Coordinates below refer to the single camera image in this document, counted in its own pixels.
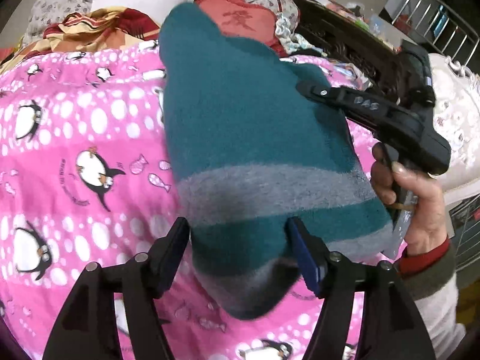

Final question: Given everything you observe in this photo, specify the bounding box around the dark carved wooden cabinet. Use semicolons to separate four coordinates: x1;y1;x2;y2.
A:
294;0;417;102

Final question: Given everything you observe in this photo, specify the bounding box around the red yellow patterned blanket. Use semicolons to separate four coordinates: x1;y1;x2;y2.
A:
1;7;160;73

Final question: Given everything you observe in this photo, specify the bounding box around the light patterned clothes pile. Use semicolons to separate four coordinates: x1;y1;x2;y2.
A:
274;12;327;57

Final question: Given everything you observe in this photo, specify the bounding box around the red heart cushion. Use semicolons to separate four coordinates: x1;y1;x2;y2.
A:
194;0;287;57

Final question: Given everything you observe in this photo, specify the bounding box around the right forearm sleeve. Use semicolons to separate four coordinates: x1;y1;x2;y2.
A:
395;240;466;359

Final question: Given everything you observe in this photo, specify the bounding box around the teal grey striped sweater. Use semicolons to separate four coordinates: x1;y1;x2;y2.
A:
160;3;393;320

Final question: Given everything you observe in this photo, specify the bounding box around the person right hand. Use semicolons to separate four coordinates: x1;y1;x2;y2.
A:
371;143;448;256

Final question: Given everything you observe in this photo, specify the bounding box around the pink penguin blanket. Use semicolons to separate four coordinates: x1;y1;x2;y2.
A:
1;37;392;359

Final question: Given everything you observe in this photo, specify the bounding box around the metal rack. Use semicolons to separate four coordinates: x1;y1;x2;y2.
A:
391;0;479;65

